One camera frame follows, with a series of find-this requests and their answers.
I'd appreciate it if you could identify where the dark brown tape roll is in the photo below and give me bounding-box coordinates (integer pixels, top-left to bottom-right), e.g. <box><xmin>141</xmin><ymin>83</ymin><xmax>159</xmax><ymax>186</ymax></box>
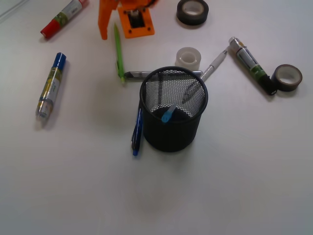
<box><xmin>271</xmin><ymin>64</ymin><xmax>303</xmax><ymax>92</ymax></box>

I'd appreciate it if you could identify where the green pen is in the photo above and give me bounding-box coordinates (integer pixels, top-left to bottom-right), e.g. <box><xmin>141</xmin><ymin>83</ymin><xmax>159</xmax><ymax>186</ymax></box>
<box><xmin>114</xmin><ymin>24</ymin><xmax>125</xmax><ymax>84</ymax></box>

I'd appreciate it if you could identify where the black mesh pen holder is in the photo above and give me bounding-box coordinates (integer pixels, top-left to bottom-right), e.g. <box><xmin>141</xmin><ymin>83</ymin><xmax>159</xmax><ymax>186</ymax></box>
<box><xmin>139</xmin><ymin>67</ymin><xmax>208</xmax><ymax>152</ymax></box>

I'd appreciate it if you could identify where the red whiteboard marker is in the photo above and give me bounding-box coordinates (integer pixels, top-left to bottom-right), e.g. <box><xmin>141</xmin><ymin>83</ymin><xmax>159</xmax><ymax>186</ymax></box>
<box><xmin>41</xmin><ymin>0</ymin><xmax>89</xmax><ymax>40</ymax></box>

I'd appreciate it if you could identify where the blue whiteboard marker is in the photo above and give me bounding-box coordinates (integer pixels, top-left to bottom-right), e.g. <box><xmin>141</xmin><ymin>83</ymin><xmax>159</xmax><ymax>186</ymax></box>
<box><xmin>36</xmin><ymin>52</ymin><xmax>67</xmax><ymax>127</ymax></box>

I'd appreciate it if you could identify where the white dotted pen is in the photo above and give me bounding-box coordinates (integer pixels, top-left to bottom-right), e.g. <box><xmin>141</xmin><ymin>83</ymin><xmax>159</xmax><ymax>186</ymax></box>
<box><xmin>201</xmin><ymin>49</ymin><xmax>228</xmax><ymax>82</ymax></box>

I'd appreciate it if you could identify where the black electrical tape roll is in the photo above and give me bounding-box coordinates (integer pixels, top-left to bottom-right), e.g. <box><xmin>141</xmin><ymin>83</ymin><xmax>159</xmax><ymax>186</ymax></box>
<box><xmin>177</xmin><ymin>0</ymin><xmax>209</xmax><ymax>26</ymax></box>

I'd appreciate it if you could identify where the dark blue clip pen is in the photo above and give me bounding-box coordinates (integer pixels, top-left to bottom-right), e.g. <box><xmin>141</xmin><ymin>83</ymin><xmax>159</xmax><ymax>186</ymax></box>
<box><xmin>131</xmin><ymin>106</ymin><xmax>142</xmax><ymax>156</ymax></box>

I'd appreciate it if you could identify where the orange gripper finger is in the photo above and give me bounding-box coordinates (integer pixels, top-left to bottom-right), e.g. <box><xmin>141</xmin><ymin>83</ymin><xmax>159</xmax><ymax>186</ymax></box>
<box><xmin>98</xmin><ymin>0</ymin><xmax>117</xmax><ymax>40</ymax></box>

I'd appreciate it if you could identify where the black whiteboard marker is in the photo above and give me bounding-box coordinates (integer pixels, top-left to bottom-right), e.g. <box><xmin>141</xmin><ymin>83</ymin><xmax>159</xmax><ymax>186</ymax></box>
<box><xmin>229</xmin><ymin>37</ymin><xmax>277</xmax><ymax>95</ymax></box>

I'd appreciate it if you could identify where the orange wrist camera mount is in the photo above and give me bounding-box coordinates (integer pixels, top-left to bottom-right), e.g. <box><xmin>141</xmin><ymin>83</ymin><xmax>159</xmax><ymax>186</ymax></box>
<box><xmin>118</xmin><ymin>7</ymin><xmax>155</xmax><ymax>39</ymax></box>

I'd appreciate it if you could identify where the clear tape roll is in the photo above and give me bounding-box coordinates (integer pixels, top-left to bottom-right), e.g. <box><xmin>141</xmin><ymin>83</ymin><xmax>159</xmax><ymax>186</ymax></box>
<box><xmin>175</xmin><ymin>47</ymin><xmax>201</xmax><ymax>71</ymax></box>

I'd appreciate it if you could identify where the light blue pen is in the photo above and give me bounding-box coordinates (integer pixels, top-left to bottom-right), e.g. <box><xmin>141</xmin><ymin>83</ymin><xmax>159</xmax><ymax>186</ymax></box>
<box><xmin>161</xmin><ymin>104</ymin><xmax>176</xmax><ymax>123</ymax></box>

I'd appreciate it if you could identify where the silver metallic pen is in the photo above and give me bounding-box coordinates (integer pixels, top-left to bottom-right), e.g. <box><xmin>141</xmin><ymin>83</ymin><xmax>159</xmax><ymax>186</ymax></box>
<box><xmin>124</xmin><ymin>70</ymin><xmax>203</xmax><ymax>81</ymax></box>

